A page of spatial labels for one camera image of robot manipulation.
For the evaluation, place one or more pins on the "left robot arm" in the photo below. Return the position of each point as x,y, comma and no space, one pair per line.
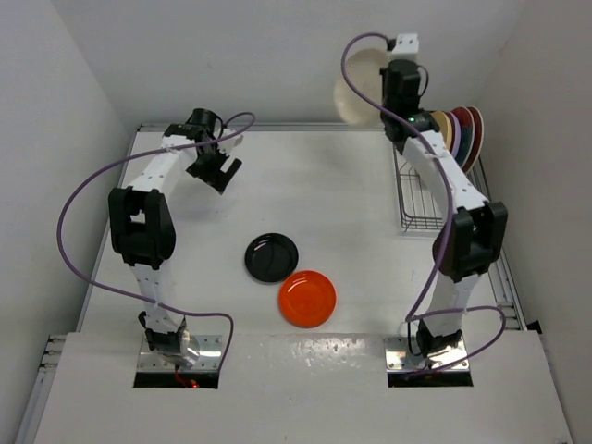
142,229

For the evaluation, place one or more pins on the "red teal floral plate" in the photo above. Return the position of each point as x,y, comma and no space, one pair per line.
479,129
467,127

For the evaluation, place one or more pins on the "cream plastic plate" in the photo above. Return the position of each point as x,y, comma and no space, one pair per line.
363,71

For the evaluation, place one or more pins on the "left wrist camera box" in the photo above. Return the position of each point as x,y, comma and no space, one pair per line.
231,141

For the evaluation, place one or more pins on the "black glossy plate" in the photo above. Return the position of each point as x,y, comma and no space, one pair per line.
271,258

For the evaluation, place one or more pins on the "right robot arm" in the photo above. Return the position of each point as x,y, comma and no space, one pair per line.
471,238

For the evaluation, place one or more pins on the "orange glossy plate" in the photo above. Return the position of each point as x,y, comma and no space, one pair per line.
307,299

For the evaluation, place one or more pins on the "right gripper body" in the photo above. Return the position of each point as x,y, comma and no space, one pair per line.
385,72

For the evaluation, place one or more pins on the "yellow plastic plate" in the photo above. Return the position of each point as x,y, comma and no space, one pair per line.
445,127

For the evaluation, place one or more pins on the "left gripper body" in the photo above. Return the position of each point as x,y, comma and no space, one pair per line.
208,166

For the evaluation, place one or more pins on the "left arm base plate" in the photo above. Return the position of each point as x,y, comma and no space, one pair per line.
197,371

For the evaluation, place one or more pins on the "grey wire dish rack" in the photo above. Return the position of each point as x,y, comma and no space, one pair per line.
418,209

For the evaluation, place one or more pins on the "lilac plastic plate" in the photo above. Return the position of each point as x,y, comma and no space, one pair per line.
457,134

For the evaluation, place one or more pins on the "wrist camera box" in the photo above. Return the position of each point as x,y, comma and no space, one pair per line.
231,141
404,46

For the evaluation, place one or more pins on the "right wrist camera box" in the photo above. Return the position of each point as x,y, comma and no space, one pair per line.
404,46

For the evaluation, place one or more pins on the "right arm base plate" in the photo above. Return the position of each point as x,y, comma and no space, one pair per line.
447,368

